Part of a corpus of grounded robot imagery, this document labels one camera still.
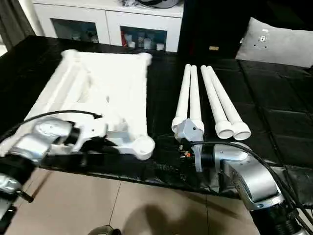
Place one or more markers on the white plastic table leg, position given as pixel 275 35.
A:
pixel 182 98
pixel 195 98
pixel 230 105
pixel 215 102

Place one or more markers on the white plastic table top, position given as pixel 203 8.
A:
pixel 110 80

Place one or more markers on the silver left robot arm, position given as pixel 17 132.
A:
pixel 31 144

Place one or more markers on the black quilted mat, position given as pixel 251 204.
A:
pixel 269 110

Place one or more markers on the white sideboard with glass doors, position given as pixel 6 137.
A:
pixel 110 17

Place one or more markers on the black cabinet with gold label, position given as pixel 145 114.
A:
pixel 210 24

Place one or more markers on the grey cushion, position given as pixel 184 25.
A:
pixel 276 44

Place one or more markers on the grey curtain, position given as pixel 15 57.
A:
pixel 12 19

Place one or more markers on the grey helmet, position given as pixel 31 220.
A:
pixel 159 3

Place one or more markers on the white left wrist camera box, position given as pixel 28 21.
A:
pixel 90 129

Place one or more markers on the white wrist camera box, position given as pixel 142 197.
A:
pixel 192 129
pixel 90 129

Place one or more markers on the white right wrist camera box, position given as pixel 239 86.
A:
pixel 192 129

